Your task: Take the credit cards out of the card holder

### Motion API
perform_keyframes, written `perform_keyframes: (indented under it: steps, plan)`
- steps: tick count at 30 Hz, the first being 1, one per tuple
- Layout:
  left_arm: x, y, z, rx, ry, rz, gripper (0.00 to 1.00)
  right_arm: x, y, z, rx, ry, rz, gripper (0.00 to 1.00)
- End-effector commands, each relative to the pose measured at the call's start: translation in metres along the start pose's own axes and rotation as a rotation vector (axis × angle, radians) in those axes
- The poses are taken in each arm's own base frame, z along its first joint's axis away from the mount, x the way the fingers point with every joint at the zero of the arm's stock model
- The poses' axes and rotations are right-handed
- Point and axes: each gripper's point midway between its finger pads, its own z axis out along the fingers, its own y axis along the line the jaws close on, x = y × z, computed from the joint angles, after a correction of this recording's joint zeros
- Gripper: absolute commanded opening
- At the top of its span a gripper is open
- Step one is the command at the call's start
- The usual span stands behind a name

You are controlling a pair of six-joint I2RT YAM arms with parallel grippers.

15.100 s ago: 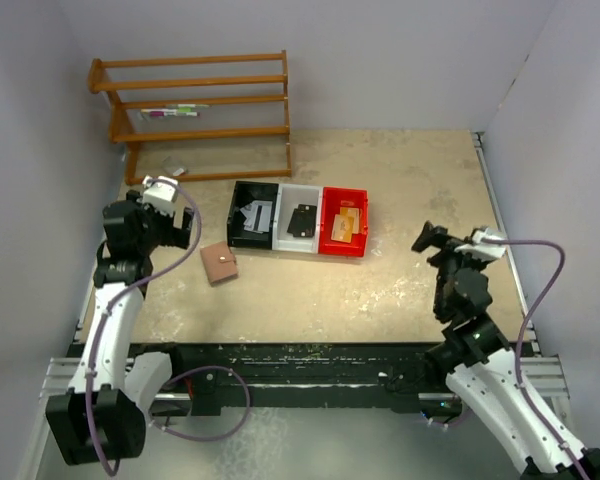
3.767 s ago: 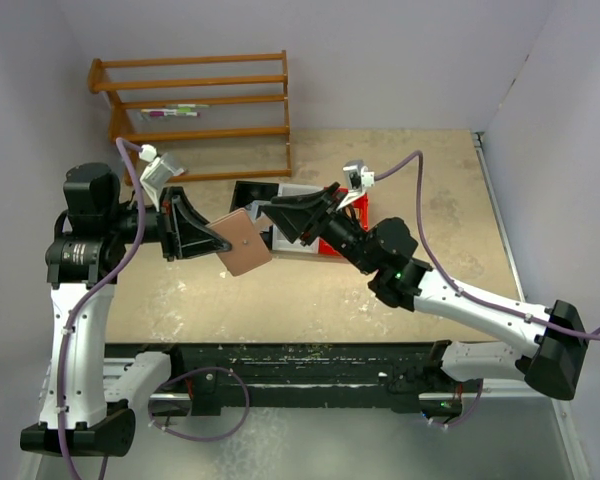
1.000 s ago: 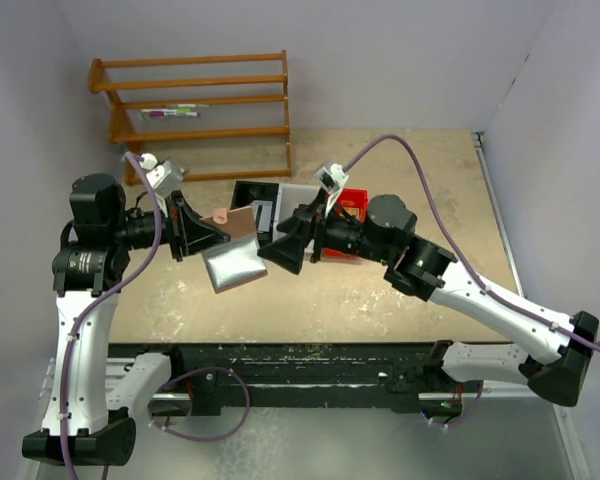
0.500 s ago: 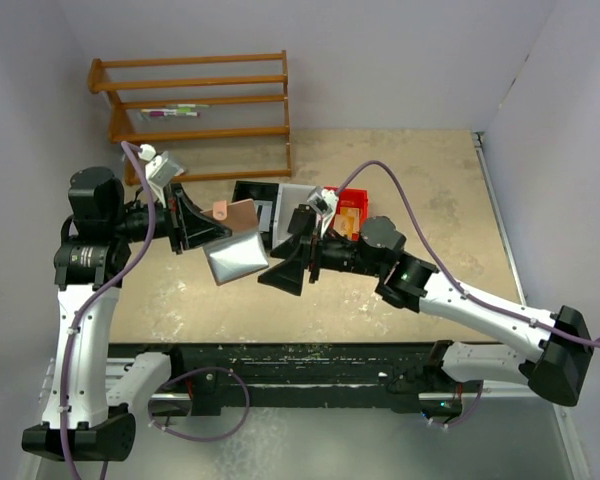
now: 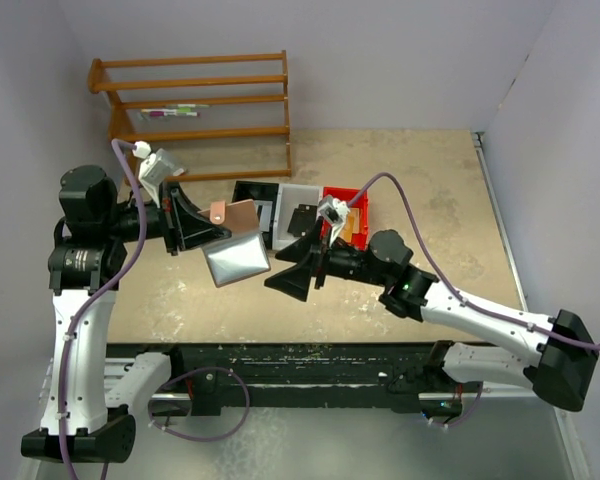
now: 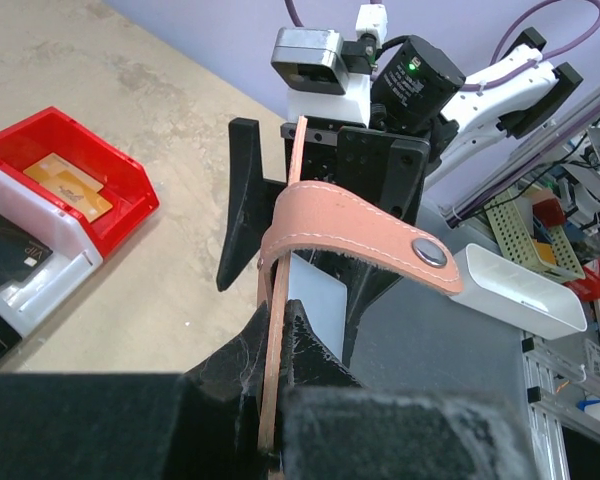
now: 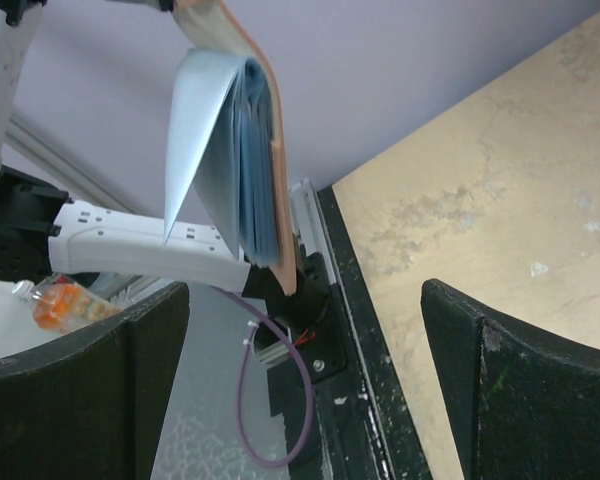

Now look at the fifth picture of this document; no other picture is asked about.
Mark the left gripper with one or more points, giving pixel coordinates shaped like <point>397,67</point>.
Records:
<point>186,224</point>

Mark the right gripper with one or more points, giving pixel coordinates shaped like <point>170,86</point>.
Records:
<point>295,280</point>

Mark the pink leather card holder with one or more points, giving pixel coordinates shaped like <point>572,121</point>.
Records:
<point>243,254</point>

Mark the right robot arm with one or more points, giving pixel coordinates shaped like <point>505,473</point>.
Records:
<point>553,356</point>

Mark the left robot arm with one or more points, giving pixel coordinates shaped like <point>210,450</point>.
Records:
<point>87,420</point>

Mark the black VIP card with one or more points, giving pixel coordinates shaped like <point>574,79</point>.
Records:
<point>302,220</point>

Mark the white magnetic stripe card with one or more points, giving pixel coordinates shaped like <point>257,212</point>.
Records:
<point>264,210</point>

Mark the gold card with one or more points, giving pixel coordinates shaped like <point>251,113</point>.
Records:
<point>352,224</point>

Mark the black plastic bin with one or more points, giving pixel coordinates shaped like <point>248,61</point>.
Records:
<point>265,196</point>

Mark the red plastic bin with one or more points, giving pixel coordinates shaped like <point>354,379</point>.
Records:
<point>346,194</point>

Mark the pink marker pen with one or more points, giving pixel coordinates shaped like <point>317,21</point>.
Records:
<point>172,113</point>

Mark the green marker pen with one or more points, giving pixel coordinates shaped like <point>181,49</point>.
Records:
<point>187,106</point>

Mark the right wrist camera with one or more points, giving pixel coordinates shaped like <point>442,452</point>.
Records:
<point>333,213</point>

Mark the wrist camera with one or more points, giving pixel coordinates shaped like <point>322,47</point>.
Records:
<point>333,213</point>
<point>155,167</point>

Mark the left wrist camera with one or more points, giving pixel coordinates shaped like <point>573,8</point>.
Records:
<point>155,167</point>

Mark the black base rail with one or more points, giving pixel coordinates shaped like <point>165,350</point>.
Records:
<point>401,377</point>

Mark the aluminium table edge rail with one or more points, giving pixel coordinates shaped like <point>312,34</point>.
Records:
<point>577,462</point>

